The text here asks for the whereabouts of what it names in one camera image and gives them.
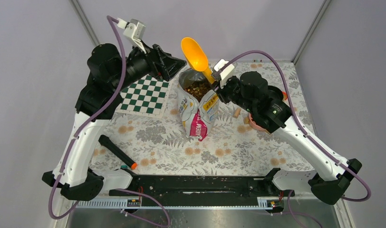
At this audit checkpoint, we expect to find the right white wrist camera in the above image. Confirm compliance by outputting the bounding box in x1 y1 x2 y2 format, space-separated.
212 59 235 88

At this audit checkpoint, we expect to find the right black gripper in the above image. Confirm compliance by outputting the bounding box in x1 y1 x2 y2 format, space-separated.
211 74 256 114

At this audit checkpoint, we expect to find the floral tablecloth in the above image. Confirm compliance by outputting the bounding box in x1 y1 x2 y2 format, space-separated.
103 79 312 176

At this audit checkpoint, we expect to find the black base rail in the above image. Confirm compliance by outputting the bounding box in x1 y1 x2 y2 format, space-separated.
109 175 289 208

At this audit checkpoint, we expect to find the yellow plastic scoop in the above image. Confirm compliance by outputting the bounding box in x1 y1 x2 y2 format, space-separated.
181 37 215 85

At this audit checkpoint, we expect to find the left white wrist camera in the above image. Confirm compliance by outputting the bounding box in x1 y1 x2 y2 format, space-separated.
116 18 146 54

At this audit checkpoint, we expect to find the pink bowl with kibble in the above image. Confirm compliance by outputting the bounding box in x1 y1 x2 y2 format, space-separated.
248 114 266 132

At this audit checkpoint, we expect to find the orange red small object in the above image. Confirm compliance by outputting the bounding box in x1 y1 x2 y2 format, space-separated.
282 91 288 101

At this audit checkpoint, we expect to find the black empty bowl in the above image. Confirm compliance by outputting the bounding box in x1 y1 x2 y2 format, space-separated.
268 85 284 101

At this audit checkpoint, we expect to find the wooden cork cylinder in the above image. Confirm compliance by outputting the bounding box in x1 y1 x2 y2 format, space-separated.
233 108 241 118

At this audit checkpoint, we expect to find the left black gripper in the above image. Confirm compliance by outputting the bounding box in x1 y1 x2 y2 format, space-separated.
112 38 187 92

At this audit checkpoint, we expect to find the green white chessboard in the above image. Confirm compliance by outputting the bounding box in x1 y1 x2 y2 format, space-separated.
116 76 172 118

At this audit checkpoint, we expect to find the cat food bag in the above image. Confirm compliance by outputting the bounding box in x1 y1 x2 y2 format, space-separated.
176 69 220 142

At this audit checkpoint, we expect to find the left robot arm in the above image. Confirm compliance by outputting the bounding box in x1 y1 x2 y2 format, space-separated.
42 43 186 201

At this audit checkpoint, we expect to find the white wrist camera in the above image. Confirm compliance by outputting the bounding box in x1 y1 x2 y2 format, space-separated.
212 59 235 88
116 18 146 54

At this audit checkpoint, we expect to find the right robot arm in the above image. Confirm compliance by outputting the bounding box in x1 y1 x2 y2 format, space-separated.
212 71 362 205

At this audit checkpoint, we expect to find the black marker orange cap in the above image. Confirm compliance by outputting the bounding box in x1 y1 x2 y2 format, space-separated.
98 135 138 170

